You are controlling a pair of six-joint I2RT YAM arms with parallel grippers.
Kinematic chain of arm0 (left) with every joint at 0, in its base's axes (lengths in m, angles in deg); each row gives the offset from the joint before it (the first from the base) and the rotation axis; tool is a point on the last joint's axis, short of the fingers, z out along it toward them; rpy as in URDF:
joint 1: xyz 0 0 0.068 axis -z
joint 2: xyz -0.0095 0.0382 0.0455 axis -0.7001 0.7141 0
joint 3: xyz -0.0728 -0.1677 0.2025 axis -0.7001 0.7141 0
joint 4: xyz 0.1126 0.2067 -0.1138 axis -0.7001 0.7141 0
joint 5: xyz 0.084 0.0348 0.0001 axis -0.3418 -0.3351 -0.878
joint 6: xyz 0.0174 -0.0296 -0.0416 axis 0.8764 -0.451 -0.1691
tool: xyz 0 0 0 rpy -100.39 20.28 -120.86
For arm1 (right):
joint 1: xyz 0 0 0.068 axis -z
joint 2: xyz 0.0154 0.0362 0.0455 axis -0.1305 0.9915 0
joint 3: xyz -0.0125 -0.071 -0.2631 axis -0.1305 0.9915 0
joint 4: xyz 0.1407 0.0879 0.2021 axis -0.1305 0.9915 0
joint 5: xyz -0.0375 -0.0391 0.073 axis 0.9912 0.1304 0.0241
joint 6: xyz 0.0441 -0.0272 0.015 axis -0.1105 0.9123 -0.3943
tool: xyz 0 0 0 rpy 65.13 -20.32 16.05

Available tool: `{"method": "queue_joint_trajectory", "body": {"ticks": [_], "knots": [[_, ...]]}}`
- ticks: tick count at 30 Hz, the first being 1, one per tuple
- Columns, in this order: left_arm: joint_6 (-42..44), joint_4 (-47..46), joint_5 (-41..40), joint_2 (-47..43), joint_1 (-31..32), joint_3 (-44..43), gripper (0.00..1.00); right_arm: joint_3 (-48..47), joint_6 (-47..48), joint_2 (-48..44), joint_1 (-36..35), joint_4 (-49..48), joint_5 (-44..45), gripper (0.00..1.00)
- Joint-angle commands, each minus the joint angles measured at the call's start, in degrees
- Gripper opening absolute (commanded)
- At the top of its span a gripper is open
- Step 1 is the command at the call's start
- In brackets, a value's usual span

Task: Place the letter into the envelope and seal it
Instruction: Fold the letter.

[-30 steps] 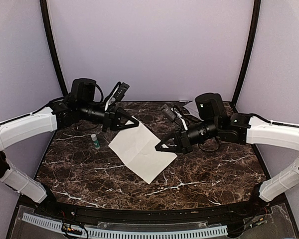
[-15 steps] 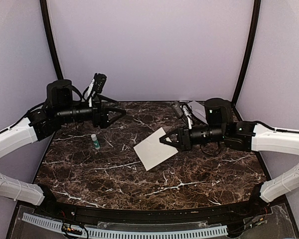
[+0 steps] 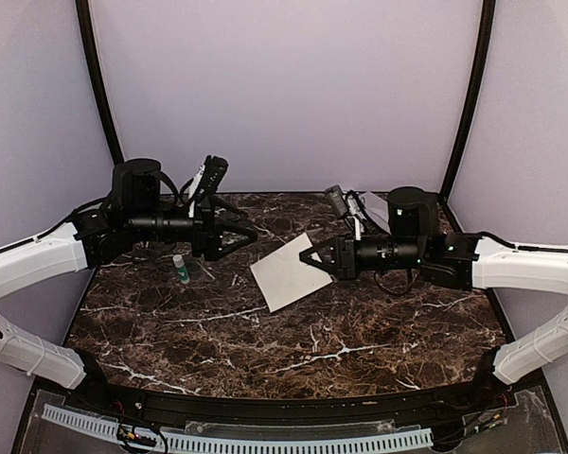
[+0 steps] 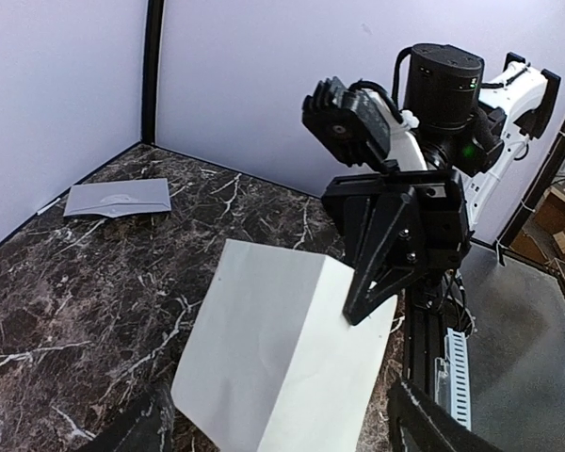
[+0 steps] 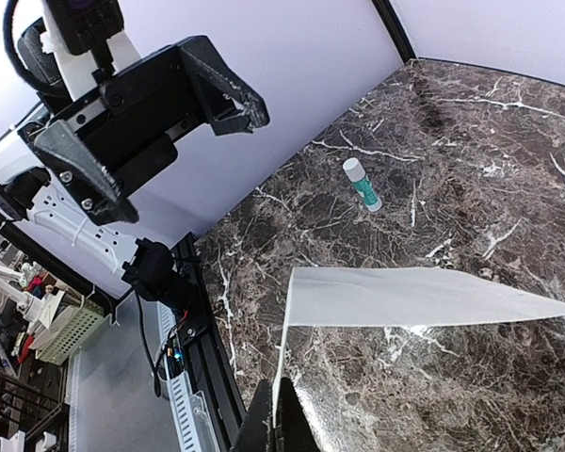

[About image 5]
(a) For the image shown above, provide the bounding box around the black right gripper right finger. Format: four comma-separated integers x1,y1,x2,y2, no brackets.
275,377,320,452

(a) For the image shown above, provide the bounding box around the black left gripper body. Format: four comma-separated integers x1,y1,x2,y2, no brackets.
16,35,227,199

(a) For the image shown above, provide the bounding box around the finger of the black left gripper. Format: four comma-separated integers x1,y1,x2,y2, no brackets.
33,120,139,225
176,35,269,136

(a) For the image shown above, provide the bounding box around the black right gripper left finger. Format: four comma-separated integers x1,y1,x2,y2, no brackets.
233,379,275,452

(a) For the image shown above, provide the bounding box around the cream lined letter paper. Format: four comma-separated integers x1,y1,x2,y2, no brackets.
270,266,565,429

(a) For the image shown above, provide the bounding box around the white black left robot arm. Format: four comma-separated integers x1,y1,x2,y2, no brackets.
0,14,269,306

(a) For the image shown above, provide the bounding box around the white perforated storage basket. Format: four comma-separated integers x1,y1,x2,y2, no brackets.
30,299,105,366

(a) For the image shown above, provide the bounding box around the white green glue stick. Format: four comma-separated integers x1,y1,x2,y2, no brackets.
343,157,382,212

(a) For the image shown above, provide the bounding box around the white slotted cable duct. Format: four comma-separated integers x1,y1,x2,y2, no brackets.
157,303,214,452

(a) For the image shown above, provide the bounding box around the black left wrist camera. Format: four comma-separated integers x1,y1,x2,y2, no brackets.
44,0,124,56

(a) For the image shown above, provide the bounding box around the black front frame rail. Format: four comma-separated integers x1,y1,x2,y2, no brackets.
172,233,246,451

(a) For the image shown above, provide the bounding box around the black left corner post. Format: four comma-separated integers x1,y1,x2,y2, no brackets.
372,0,416,63

